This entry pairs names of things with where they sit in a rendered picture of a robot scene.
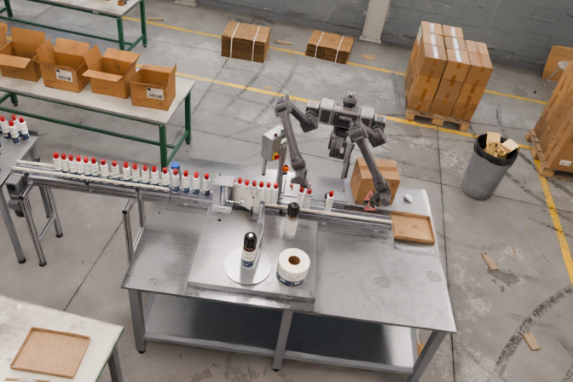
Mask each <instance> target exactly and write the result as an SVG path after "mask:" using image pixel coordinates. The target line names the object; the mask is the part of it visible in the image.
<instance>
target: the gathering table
mask: <svg viewBox="0 0 573 382"><path fill-rule="evenodd" d="M28 133H29V137H30V140H29V141H26V142H25V141H23V138H21V139H20V144H18V145H14V144H13V141H12V139H11V140H5V139H4V135H3V134H2V135H1V136H0V141H1V143H2V147H3V148H2V149H0V152H1V155H2V157H1V158H0V168H1V171H2V172H1V173H0V211H1V213H2V215H3V220H4V222H5V225H6V228H7V230H8V232H9V237H10V239H11V242H12V245H13V248H14V251H15V254H16V257H17V259H18V260H19V261H18V263H20V264H23V263H25V262H26V259H25V256H24V253H23V251H22V248H21V245H20V241H19V238H18V235H17V233H16V230H15V227H14V224H13V221H12V218H11V216H10V213H9V209H8V206H7V203H6V200H5V198H4V195H3V191H2V187H3V185H4V184H5V182H6V180H7V179H8V178H9V174H10V172H11V171H12V170H13V169H11V168H10V166H17V165H20V163H18V162H16V160H24V158H25V157H26V156H27V155H28V154H29V153H30V155H31V159H32V162H36V160H35V158H36V157H37V156H38V154H37V150H36V147H35V145H36V143H37V142H38V140H39V138H38V132H37V131H33V130H29V131H28ZM39 190H40V194H41V197H42V200H43V206H44V209H45V212H46V216H47V218H48V219H49V215H50V211H49V206H48V202H47V199H46V195H45V192H44V188H43V187H40V186H39Z"/></svg>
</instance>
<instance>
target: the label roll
mask: <svg viewBox="0 0 573 382"><path fill-rule="evenodd" d="M309 266H310V258H309V257H308V255H307V254H306V253H305V252H303V251H302V250H299V249H297V248H288V249H286V250H284V251H283V252H281V254H280V256H279V258H278V264H277V269H276V278H277V280H278V281H279V282H280V283H281V284H282V285H284V286H286V287H300V286H302V285H303V284H304V283H305V281H306V278H307V274H308V270H309Z"/></svg>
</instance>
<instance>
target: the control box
mask: <svg viewBox="0 0 573 382"><path fill-rule="evenodd" d="M281 129H283V127H281V126H280V125H278V126H276V127H275V128H274V129H272V130H270V131H268V132H266V133H265V134H263V142H262V150H261V156H262V157H263V158H265V159H266V160H268V161H269V162H271V161H274V160H275V155H279V156H281V155H282V154H284V153H286V152H287V145H286V147H285V148H283V149H282V150H281V151H279V147H280V146H282V145H283V144H285V143H286V142H284V143H283V144H281V145H280V142H281V138H282V137H284V136H285V132H284V133H281ZM275 133H277V137H274V134H275Z"/></svg>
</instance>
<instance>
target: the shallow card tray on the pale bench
mask: <svg viewBox="0 0 573 382"><path fill-rule="evenodd" d="M90 341H91V339H90V336H86V335H82V334H78V333H69V332H62V331H56V330H51V329H46V328H41V327H31V329H30V330H29V332H28V334H27V335H26V338H25V340H24V341H23V343H22V345H21V347H20V348H19V350H18V352H17V353H16V355H15V357H14V359H13V361H12V362H11V363H10V365H9V367H10V369H12V370H18V371H23V372H29V373H39V374H45V375H50V376H56V377H62V378H67V379H74V378H75V375H76V373H77V371H78V368H79V366H80V364H81V362H82V360H83V358H84V355H85V353H86V351H87V349H88V346H89V344H90Z"/></svg>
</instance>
